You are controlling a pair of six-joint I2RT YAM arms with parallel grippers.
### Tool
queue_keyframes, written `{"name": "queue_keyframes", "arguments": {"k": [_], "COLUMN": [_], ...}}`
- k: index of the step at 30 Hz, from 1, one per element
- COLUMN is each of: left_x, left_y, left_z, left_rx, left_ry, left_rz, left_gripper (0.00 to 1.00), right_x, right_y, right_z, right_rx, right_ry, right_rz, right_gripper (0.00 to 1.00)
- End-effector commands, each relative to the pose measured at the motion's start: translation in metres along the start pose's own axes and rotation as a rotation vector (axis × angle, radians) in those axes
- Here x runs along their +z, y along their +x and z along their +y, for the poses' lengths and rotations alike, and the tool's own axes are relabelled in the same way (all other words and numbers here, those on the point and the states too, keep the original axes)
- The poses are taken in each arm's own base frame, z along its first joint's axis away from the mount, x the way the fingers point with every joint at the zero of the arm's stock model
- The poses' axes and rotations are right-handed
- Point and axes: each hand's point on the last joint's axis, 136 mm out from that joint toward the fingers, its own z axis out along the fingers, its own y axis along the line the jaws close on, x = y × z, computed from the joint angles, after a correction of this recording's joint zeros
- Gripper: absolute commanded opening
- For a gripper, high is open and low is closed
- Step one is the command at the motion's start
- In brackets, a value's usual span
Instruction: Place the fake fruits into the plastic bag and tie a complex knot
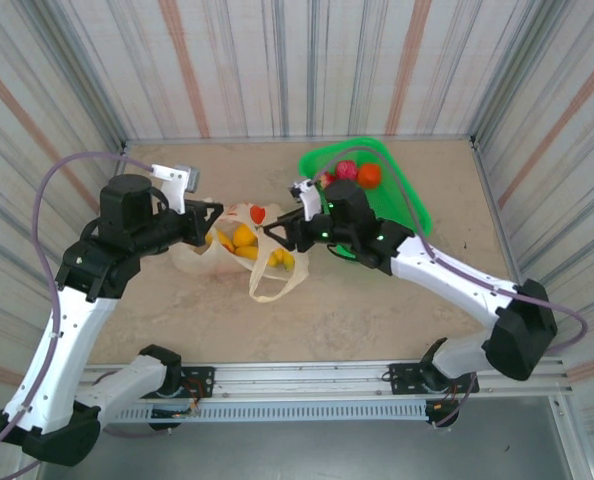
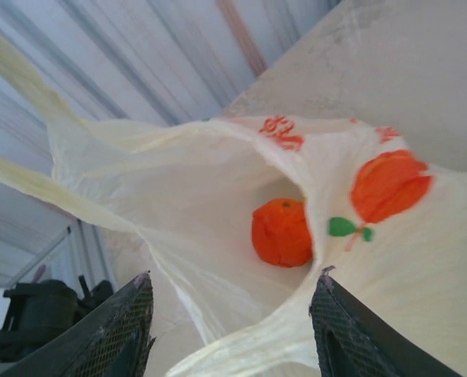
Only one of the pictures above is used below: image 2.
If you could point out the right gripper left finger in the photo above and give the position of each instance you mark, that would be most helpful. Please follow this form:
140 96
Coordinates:
111 337

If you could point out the orange fake tangerine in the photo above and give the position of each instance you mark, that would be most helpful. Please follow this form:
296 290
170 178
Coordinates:
280 235

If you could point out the fruit-print plastic bag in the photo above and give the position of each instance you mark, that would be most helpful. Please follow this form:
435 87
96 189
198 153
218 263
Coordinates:
178 176

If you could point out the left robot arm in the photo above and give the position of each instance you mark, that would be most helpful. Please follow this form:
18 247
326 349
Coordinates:
41 310

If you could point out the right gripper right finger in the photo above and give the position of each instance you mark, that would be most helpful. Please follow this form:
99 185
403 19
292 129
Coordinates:
347 341

